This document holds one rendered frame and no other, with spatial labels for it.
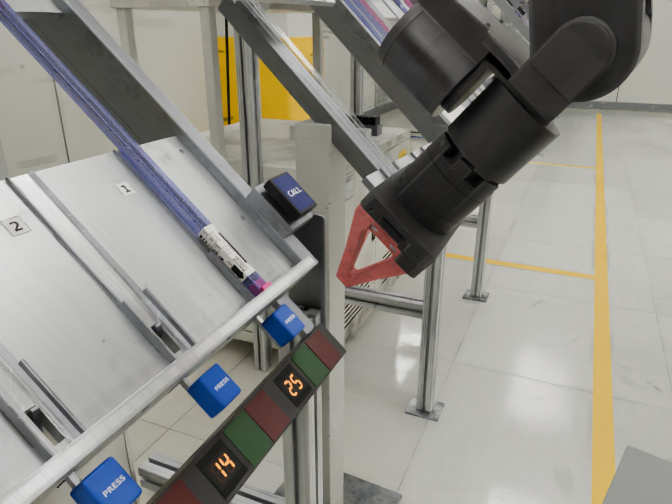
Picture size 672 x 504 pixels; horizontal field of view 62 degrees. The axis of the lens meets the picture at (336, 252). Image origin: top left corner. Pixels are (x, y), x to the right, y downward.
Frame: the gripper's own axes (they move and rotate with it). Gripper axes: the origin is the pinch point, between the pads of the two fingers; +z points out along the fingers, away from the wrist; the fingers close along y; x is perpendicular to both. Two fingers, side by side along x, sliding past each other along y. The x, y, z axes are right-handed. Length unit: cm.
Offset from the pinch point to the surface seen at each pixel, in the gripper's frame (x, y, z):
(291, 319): -0.6, -0.2, 8.0
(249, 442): 4.1, 10.8, 10.3
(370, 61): -31, -85, 10
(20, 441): -6.1, 23.5, 9.2
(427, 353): 29, -83, 51
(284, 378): 2.8, 3.3, 10.2
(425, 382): 35, -83, 57
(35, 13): -41.3, -4.5, 8.5
